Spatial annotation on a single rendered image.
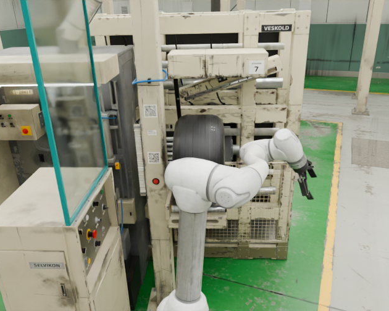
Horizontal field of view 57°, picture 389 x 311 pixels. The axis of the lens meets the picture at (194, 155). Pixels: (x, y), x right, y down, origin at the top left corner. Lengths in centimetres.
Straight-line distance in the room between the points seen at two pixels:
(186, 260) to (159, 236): 110
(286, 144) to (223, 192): 58
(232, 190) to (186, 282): 45
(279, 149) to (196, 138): 53
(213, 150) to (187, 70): 57
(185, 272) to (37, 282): 69
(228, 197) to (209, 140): 89
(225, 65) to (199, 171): 116
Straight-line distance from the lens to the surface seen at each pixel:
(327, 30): 1100
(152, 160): 215
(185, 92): 241
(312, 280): 316
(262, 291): 300
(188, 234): 129
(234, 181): 112
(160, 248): 249
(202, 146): 195
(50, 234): 158
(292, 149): 163
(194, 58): 222
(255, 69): 224
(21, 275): 177
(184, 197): 122
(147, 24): 197
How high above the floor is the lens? 208
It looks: 24 degrees down
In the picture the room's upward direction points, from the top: 2 degrees counter-clockwise
